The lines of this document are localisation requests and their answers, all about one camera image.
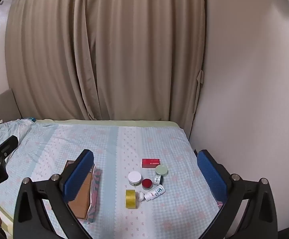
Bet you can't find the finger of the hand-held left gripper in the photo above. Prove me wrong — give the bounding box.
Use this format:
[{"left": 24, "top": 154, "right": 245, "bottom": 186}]
[{"left": 0, "top": 135, "right": 19, "bottom": 158}]

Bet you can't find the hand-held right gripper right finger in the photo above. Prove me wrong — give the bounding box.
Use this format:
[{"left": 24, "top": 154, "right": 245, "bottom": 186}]
[{"left": 197, "top": 149, "right": 279, "bottom": 239}]

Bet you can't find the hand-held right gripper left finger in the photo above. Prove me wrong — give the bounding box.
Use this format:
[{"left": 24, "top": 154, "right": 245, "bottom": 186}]
[{"left": 13, "top": 149, "right": 95, "bottom": 239}]

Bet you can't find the cardboard box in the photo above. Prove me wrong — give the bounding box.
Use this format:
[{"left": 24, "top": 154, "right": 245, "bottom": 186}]
[{"left": 64, "top": 159, "right": 102, "bottom": 223}]

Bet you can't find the yellow tape roll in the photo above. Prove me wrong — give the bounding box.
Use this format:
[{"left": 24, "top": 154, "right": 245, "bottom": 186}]
[{"left": 125, "top": 189, "right": 136, "bottom": 209}]

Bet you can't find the white plastic bottle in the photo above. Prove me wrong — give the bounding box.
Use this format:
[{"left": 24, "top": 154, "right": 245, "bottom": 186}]
[{"left": 144, "top": 185, "right": 165, "bottom": 202}]

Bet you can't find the grey bed headboard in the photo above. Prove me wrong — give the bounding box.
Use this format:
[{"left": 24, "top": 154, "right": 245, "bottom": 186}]
[{"left": 0, "top": 89, "right": 22, "bottom": 130}]

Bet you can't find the pale green lidded jar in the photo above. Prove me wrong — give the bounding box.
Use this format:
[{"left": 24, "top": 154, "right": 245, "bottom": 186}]
[{"left": 155, "top": 165, "right": 168, "bottom": 177}]

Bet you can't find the green jar with white lid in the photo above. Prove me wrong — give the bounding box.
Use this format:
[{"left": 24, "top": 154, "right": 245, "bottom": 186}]
[{"left": 128, "top": 171, "right": 142, "bottom": 187}]

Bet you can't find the red rectangular box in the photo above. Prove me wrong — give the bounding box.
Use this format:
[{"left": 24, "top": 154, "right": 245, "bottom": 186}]
[{"left": 142, "top": 158, "right": 161, "bottom": 169}]

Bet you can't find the beige curtain tie-back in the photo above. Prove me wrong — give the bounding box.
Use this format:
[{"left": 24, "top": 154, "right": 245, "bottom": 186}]
[{"left": 196, "top": 69, "right": 205, "bottom": 90}]

